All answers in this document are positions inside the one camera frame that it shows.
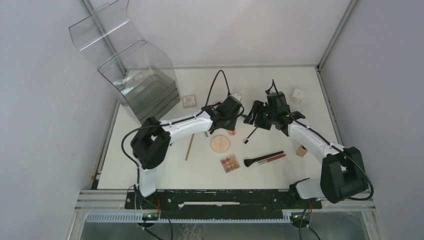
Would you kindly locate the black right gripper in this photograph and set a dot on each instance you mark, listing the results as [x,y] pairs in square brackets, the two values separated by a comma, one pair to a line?
[257,107]

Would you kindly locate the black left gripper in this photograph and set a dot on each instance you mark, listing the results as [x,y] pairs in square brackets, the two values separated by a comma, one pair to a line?
[231,126]

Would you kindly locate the wooden handle brush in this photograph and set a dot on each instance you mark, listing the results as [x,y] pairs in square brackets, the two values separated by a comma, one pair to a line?
[189,147]

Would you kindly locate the small square pink compact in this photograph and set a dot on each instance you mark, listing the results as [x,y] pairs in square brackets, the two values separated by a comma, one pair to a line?
[189,101]

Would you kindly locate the clear acrylic makeup organizer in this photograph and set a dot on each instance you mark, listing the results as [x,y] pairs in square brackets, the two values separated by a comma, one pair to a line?
[142,74]

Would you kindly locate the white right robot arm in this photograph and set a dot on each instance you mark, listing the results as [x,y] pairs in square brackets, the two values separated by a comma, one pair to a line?
[342,174]

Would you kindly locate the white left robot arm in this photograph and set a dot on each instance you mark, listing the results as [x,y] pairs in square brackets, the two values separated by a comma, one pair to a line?
[152,140]

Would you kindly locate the clear liquid bottle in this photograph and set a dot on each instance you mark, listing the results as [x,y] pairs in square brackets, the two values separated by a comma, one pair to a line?
[298,96]

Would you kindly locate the round beige sponge lower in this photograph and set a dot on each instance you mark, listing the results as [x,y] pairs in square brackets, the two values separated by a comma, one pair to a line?
[220,144]

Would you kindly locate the eyeshadow palette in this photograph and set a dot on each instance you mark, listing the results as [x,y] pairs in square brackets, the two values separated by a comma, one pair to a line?
[230,164]

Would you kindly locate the red silver lip gloss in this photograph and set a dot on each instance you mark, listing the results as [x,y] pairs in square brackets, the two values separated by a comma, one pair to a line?
[271,159]

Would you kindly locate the black powder brush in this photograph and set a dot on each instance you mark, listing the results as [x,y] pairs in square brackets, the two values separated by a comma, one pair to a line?
[249,161]

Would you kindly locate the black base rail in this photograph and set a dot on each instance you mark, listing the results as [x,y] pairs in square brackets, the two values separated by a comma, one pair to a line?
[223,204]

